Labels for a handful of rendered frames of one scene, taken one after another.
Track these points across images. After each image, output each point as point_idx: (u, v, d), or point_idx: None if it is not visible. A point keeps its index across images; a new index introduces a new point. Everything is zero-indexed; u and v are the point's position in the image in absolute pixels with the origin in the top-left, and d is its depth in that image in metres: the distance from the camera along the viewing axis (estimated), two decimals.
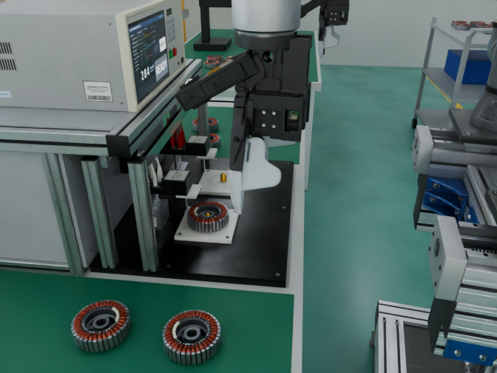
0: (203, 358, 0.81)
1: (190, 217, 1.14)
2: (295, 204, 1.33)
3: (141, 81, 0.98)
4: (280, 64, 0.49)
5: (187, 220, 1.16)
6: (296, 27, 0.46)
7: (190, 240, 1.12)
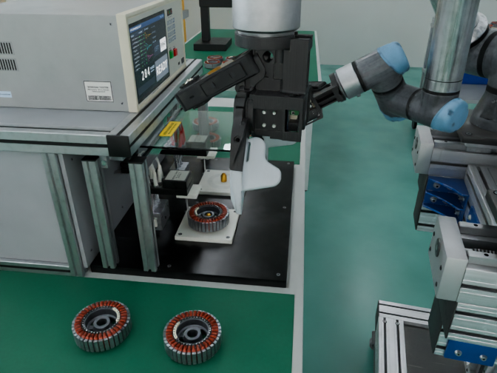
0: (203, 358, 0.81)
1: (191, 217, 1.14)
2: (295, 204, 1.33)
3: (142, 81, 0.98)
4: (280, 64, 0.49)
5: (188, 221, 1.16)
6: (296, 27, 0.46)
7: (191, 240, 1.12)
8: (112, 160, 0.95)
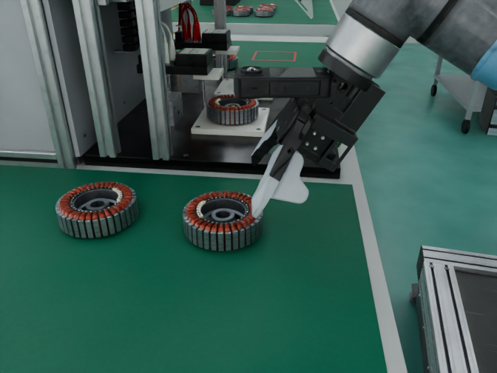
0: (240, 241, 0.57)
1: (211, 106, 0.90)
2: None
3: None
4: (348, 99, 0.52)
5: (207, 113, 0.92)
6: (379, 76, 0.50)
7: (211, 133, 0.89)
8: (111, 1, 0.72)
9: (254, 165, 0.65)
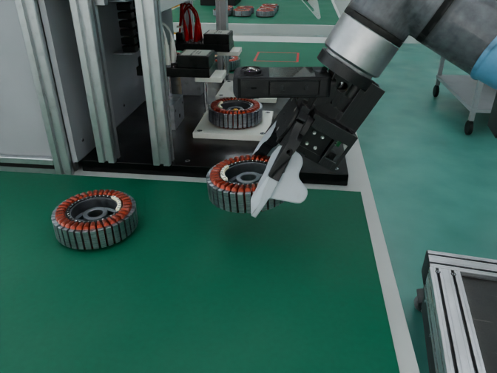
0: (269, 202, 0.54)
1: (213, 109, 0.88)
2: None
3: None
4: (347, 98, 0.52)
5: (209, 117, 0.89)
6: (379, 75, 0.50)
7: (214, 138, 0.86)
8: (110, 1, 0.69)
9: None
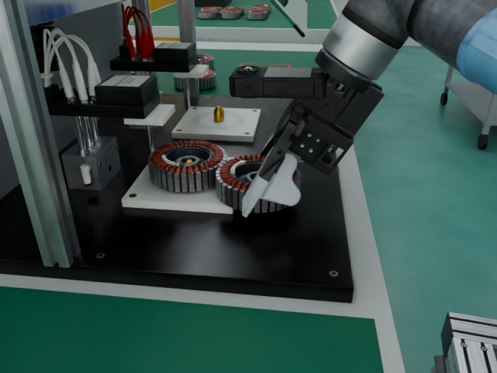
0: (262, 206, 0.53)
1: (171, 171, 0.58)
2: (340, 155, 0.78)
3: None
4: (345, 101, 0.50)
5: (163, 183, 0.59)
6: (379, 78, 0.48)
7: (153, 207, 0.58)
8: None
9: None
